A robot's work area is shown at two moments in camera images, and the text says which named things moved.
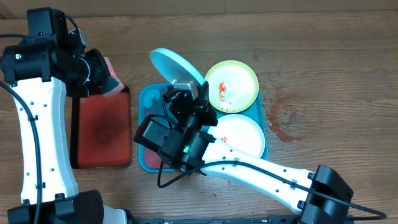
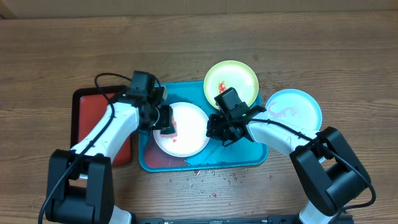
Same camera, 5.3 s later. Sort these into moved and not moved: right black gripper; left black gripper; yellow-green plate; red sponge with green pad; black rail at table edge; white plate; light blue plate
Moved: red sponge with green pad; white plate; left black gripper; light blue plate; right black gripper
Not moved: black rail at table edge; yellow-green plate
